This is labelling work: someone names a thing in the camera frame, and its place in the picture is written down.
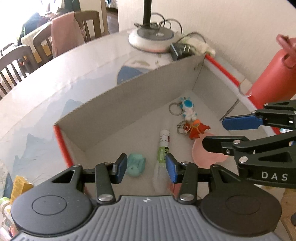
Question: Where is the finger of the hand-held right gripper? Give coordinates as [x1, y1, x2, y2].
[221, 100, 296, 131]
[202, 130, 296, 168]

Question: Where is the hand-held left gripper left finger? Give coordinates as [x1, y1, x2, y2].
[51, 153, 128, 205]

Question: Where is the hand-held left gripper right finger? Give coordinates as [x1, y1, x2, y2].
[165, 153, 255, 205]

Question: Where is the teal plastic toy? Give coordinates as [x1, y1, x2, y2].
[127, 152, 146, 178]

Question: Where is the pink plastic scoop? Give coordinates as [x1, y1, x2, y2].
[192, 133, 229, 166]

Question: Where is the white green glue stick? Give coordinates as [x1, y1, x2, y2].
[153, 130, 172, 193]

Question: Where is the orange figure keychain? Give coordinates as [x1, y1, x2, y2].
[176, 118, 211, 140]

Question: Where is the blue white figure keychain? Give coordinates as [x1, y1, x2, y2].
[168, 96, 197, 121]

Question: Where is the red cardboard box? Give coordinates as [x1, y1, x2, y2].
[53, 54, 286, 197]

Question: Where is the yellow carton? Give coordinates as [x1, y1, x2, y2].
[9, 175, 34, 202]

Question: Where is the green lid jar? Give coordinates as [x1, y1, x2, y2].
[0, 197, 15, 229]

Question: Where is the red water bottle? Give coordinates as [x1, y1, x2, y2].
[245, 34, 296, 107]

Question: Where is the black power adaptor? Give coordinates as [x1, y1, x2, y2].
[170, 43, 193, 61]

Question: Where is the dark square coaster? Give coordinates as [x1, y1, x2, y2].
[3, 173, 14, 197]

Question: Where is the grey desk lamp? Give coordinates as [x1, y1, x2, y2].
[128, 0, 175, 52]

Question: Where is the pink cloth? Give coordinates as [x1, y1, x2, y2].
[51, 11, 85, 59]

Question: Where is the black lamp cable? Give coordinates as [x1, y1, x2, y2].
[150, 13, 183, 35]

